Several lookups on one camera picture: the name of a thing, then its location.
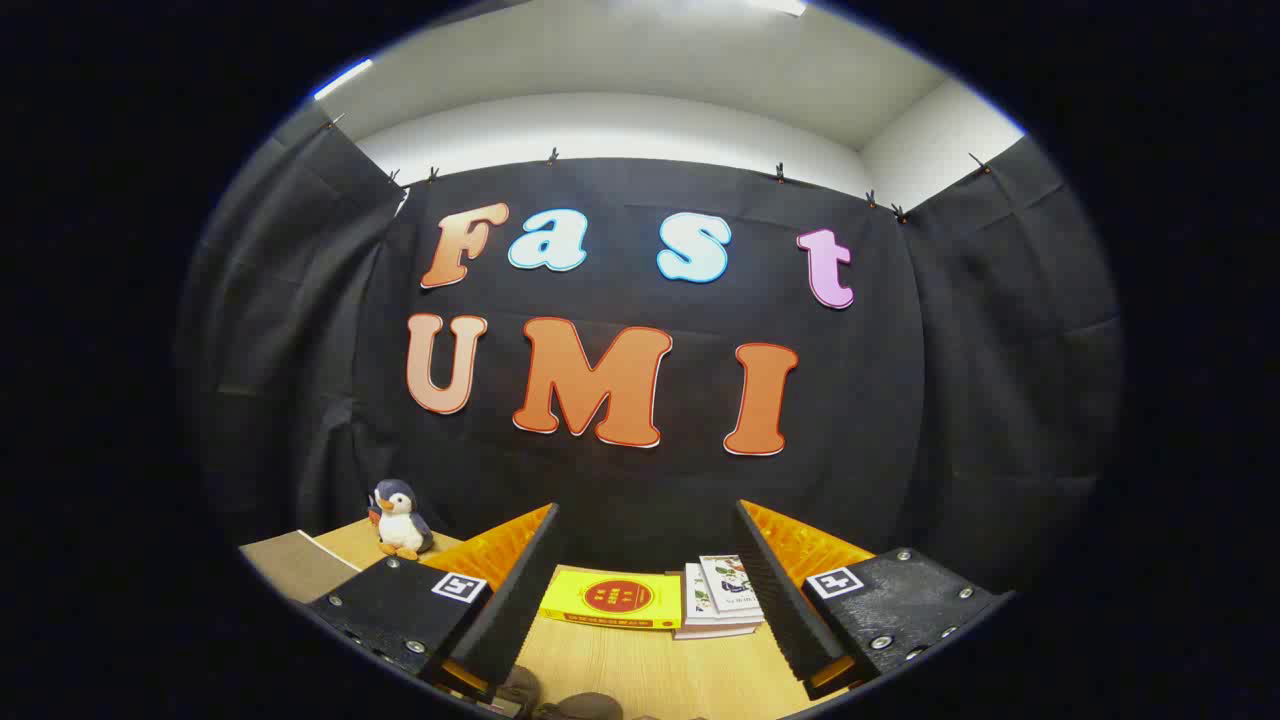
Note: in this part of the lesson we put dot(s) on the brown fuzzy bow shoe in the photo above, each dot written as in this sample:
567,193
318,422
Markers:
520,688
585,708

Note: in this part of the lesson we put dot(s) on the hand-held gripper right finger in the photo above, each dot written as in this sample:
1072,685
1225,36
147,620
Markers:
775,590

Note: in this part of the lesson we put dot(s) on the yellow book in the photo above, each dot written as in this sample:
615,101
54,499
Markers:
600,598

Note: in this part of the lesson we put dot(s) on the row of black cloth clips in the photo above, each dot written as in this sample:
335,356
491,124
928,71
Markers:
779,172

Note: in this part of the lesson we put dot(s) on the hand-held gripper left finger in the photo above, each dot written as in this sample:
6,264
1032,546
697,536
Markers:
515,600

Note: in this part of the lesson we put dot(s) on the penguin plush toy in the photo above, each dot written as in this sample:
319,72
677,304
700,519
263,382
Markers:
402,525

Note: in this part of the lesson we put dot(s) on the ceiling light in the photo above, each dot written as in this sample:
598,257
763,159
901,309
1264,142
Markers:
780,6
343,80

